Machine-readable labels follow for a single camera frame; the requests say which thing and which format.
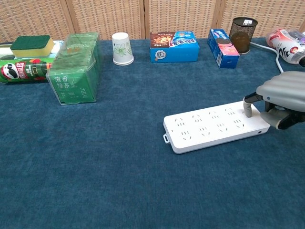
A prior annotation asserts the blue Oreo box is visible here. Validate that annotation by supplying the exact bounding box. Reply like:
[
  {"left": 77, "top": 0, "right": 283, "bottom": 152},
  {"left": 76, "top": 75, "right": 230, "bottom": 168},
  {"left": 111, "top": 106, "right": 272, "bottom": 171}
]
[{"left": 206, "top": 28, "right": 240, "bottom": 69}]

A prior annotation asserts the blue tablecloth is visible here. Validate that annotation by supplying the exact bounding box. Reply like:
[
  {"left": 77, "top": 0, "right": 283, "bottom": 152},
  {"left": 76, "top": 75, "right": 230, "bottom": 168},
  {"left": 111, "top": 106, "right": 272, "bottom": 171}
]
[{"left": 0, "top": 37, "right": 305, "bottom": 229}]

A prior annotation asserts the green tea box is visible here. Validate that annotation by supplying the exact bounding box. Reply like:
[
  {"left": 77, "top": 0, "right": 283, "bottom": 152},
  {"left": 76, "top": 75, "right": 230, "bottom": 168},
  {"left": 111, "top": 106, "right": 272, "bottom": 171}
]
[{"left": 45, "top": 31, "right": 101, "bottom": 106}]

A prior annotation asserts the black mesh pen holder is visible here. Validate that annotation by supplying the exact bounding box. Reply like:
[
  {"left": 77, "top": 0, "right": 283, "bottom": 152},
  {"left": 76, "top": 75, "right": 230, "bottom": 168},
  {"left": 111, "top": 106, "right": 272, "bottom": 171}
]
[{"left": 228, "top": 17, "right": 259, "bottom": 54}]

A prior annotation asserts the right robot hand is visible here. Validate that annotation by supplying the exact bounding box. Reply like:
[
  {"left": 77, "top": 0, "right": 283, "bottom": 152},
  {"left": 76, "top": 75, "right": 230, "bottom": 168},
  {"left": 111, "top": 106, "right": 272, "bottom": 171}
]
[{"left": 242, "top": 71, "right": 305, "bottom": 130}]

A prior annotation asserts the green Pringles can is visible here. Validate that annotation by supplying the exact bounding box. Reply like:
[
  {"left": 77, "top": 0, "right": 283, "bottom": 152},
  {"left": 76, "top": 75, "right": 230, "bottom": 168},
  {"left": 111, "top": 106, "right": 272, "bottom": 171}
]
[{"left": 0, "top": 58, "right": 53, "bottom": 84}]

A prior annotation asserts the blue cookie box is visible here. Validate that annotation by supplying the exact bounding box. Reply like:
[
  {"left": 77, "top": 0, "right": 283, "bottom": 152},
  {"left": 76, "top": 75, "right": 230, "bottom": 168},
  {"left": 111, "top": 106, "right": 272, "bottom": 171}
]
[{"left": 149, "top": 31, "right": 200, "bottom": 63}]

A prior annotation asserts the woven folding screen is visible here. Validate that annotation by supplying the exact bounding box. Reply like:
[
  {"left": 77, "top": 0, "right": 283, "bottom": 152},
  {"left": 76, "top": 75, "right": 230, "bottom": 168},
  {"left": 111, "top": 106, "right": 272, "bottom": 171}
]
[{"left": 0, "top": 0, "right": 305, "bottom": 43}]

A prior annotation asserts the white floral paper cup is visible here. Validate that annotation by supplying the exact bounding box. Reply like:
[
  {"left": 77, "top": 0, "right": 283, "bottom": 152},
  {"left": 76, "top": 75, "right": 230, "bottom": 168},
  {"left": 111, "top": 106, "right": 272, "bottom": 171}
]
[{"left": 112, "top": 32, "right": 134, "bottom": 66}]

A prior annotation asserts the green yellow sponge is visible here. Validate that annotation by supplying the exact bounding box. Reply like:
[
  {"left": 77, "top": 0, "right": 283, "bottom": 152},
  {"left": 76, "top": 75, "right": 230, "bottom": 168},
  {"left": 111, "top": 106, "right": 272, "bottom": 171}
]
[{"left": 10, "top": 35, "right": 55, "bottom": 58}]

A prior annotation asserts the white power strip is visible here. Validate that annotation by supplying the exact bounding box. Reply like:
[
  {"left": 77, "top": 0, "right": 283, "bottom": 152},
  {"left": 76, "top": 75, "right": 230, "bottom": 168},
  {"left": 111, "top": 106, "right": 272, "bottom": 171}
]
[{"left": 163, "top": 100, "right": 272, "bottom": 155}]

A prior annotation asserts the white power cable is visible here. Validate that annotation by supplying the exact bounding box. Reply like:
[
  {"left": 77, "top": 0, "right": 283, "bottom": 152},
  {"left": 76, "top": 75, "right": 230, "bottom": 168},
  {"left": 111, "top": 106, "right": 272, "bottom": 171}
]
[{"left": 250, "top": 42, "right": 285, "bottom": 73}]

